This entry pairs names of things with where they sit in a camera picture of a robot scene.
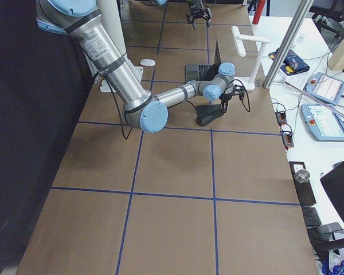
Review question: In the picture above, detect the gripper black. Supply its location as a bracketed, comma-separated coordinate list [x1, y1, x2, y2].
[219, 88, 234, 112]
[186, 0, 212, 30]

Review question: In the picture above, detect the black mouse pad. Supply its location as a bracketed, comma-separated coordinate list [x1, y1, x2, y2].
[196, 104, 224, 127]

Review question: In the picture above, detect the grey laptop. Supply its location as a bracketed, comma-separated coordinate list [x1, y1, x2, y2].
[185, 40, 222, 82]

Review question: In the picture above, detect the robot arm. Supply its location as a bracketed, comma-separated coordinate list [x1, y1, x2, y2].
[36, 1, 235, 133]

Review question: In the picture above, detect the white desk lamp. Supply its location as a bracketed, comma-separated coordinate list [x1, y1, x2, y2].
[230, 25, 271, 91]

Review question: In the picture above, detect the white computer mouse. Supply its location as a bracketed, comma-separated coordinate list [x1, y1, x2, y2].
[139, 58, 156, 66]

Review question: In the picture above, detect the red cylinder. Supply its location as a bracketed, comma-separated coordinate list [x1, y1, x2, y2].
[252, 0, 266, 25]

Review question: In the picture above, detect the blue printed pouch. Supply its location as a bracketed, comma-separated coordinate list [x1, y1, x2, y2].
[280, 49, 310, 76]

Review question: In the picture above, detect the teach pendant near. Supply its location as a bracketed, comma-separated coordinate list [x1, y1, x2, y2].
[301, 104, 344, 142]

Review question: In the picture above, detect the teach pendant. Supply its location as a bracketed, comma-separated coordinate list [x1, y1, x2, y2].
[304, 72, 344, 105]
[301, 104, 344, 142]

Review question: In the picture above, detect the metal cylinder on box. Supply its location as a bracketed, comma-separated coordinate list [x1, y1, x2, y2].
[294, 169, 310, 183]

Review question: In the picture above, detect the teach pendant far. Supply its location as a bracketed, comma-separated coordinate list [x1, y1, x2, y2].
[304, 72, 344, 105]

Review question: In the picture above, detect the black braided cable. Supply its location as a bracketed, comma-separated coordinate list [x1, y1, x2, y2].
[232, 78, 252, 113]

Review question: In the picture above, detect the usb hub with cables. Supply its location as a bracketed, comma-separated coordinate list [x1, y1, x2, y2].
[275, 111, 287, 126]

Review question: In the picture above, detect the aluminium frame post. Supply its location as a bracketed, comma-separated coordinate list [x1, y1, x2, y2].
[263, 0, 314, 89]

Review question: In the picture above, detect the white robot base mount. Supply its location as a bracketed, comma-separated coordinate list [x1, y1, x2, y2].
[96, 0, 143, 83]

